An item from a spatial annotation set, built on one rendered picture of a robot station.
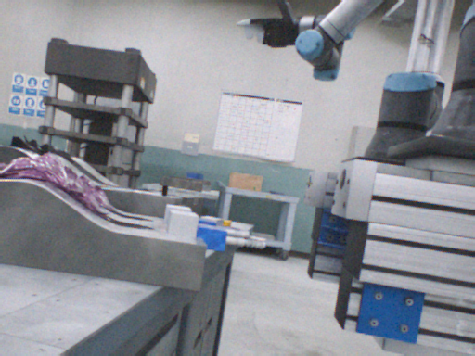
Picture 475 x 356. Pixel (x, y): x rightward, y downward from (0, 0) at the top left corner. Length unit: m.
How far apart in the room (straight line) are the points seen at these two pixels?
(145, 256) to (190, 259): 0.05
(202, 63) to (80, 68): 2.92
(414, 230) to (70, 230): 0.51
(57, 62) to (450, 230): 4.63
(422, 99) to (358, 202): 0.61
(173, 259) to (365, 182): 0.35
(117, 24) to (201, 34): 1.25
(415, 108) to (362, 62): 6.54
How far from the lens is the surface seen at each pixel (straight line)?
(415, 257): 0.84
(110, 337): 0.46
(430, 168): 0.84
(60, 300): 0.48
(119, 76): 5.02
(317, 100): 7.68
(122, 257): 0.59
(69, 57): 5.18
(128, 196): 0.91
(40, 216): 0.59
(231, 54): 7.69
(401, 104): 1.37
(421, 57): 1.55
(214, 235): 0.65
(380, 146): 1.36
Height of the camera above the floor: 0.93
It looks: 3 degrees down
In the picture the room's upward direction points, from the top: 9 degrees clockwise
